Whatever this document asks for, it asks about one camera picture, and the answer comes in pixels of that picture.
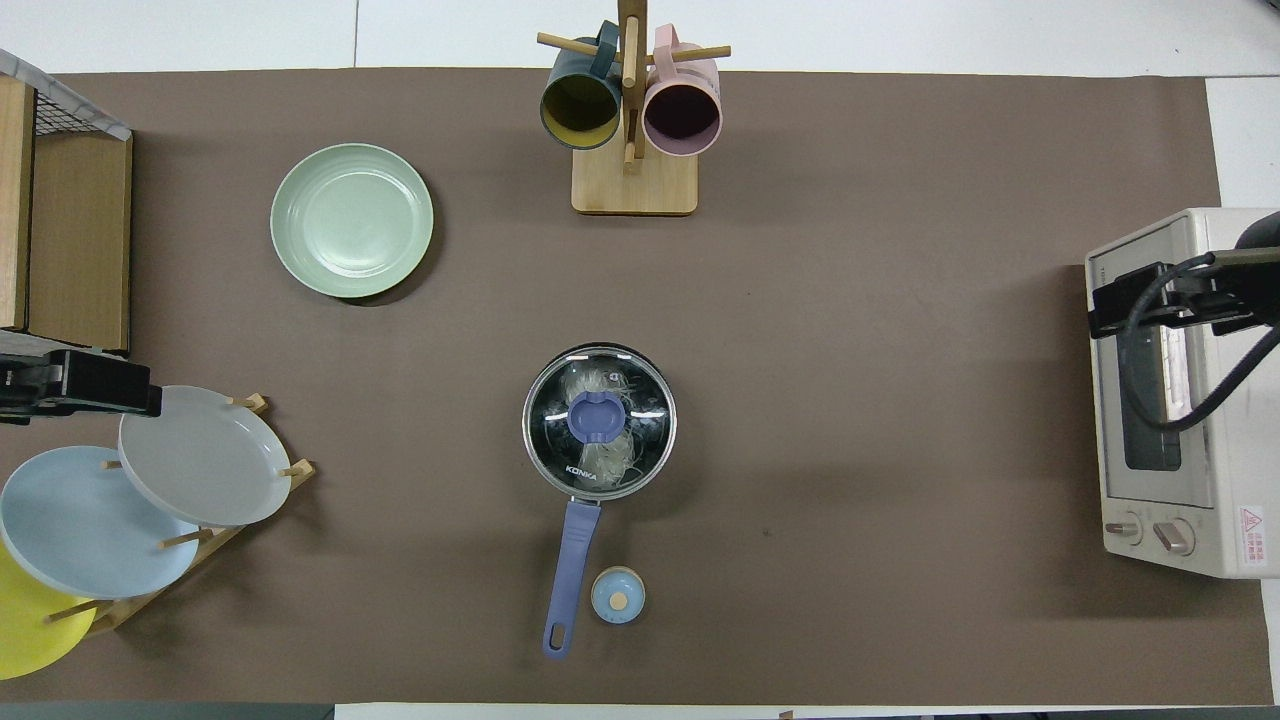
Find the pink mug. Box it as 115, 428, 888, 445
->
642, 24, 723, 158

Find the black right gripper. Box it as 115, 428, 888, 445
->
1088, 258, 1257, 339

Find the light green plate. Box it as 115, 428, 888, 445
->
270, 143, 435, 299

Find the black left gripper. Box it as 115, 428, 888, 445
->
0, 348, 163, 423

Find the glass lid with purple knob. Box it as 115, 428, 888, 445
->
523, 345, 677, 498

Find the wooden dish rack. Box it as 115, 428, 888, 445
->
45, 393, 317, 636

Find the yellow plate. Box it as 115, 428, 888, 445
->
0, 540, 98, 681

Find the clear plastic bag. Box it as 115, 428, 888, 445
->
560, 365, 647, 491

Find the brown table mat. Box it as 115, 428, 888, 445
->
0, 68, 1273, 706

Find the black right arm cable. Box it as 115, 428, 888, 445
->
1118, 252, 1280, 433

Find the grey plate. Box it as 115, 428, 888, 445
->
118, 385, 293, 528

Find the wooden mug tree stand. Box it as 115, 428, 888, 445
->
537, 0, 732, 216

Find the cream toaster oven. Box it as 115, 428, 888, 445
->
1085, 207, 1280, 579

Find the light blue plate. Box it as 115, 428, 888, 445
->
0, 445, 201, 599

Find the wooden shelf with wire frame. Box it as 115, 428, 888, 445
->
0, 48, 134, 356

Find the dark teal mug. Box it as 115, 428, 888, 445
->
540, 20, 624, 151

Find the dark saucepan with purple handle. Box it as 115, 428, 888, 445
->
522, 343, 678, 660

